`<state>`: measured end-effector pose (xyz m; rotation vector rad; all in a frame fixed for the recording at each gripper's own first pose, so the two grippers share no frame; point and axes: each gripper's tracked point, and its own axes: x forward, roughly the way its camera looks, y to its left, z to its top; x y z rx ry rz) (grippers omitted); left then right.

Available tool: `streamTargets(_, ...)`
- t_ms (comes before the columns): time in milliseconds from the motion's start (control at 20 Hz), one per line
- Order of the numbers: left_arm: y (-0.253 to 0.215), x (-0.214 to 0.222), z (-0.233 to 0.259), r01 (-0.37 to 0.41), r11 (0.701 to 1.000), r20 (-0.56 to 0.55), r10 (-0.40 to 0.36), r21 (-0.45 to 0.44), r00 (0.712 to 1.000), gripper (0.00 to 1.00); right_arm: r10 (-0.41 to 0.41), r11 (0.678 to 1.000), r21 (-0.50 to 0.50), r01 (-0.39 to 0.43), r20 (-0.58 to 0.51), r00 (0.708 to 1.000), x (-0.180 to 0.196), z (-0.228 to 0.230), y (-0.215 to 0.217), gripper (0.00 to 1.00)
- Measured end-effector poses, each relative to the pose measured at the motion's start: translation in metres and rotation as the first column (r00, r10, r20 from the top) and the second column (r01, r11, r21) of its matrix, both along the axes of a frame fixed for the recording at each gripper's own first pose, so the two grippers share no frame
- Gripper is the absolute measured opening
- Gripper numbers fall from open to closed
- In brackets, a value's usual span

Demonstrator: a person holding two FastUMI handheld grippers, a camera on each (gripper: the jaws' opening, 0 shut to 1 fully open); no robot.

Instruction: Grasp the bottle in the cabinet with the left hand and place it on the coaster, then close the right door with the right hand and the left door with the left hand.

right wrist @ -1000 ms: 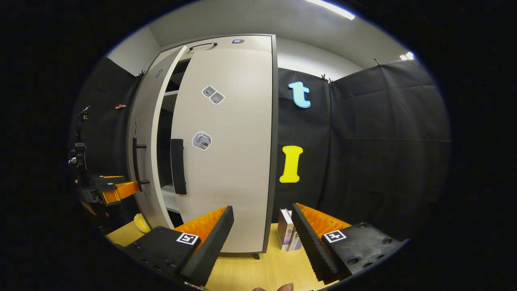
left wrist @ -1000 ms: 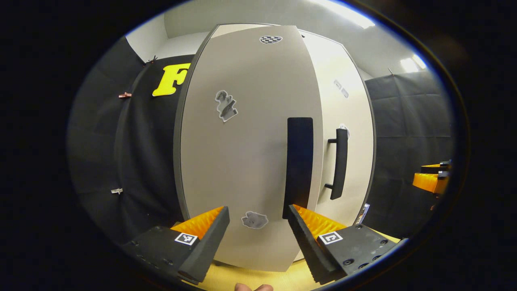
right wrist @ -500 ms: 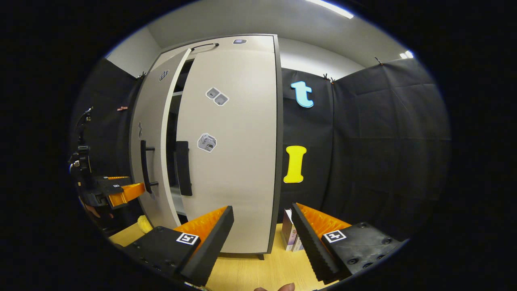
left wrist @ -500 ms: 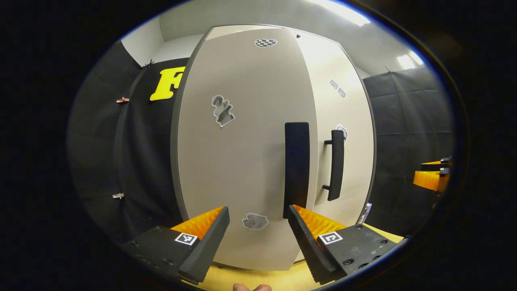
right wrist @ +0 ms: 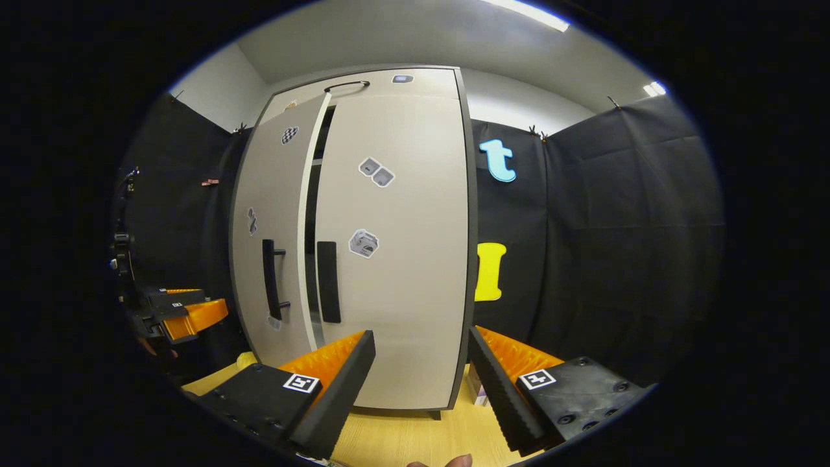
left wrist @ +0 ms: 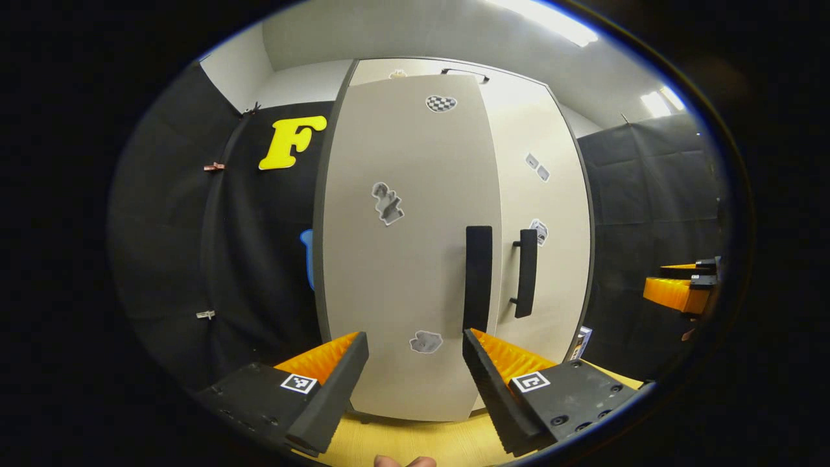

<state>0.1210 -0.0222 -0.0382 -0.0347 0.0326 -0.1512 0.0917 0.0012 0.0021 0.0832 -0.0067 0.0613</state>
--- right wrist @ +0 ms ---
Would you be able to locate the grey cabinet door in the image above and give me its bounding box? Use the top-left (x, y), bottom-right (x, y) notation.
top-left (231, 93), bottom-right (332, 368)
top-left (314, 94), bottom-right (471, 411)

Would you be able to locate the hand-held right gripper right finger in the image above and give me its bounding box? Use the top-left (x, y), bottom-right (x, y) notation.
top-left (468, 326), bottom-right (652, 455)

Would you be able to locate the grey cabinet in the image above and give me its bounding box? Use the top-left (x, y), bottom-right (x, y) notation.
top-left (230, 64), bottom-right (480, 420)

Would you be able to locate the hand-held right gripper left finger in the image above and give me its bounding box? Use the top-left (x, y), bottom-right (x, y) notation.
top-left (198, 329), bottom-right (377, 461)

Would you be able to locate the long ceiling light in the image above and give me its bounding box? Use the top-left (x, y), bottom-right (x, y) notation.
top-left (481, 0), bottom-right (573, 33)

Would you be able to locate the black backdrop cloth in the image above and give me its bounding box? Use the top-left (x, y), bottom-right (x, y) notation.
top-left (113, 91), bottom-right (726, 390)

